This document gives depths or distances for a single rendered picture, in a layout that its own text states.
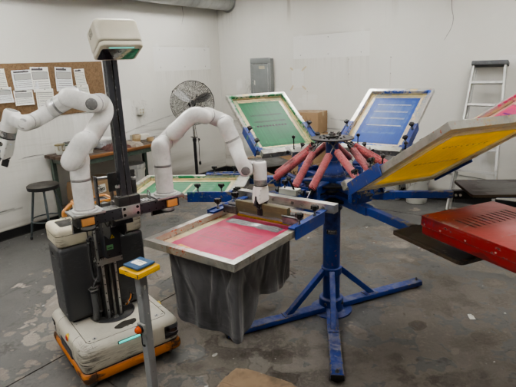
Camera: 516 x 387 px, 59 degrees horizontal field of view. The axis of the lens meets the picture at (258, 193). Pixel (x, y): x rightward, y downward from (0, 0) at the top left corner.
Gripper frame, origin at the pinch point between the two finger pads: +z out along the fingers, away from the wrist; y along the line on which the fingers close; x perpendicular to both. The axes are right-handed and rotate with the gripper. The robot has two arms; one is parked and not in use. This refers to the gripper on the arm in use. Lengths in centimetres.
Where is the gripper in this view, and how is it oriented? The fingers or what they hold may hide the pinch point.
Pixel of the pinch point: (262, 210)
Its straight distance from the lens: 257.6
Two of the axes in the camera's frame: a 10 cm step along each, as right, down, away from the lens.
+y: -5.9, 2.4, -7.7
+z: 0.5, 9.6, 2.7
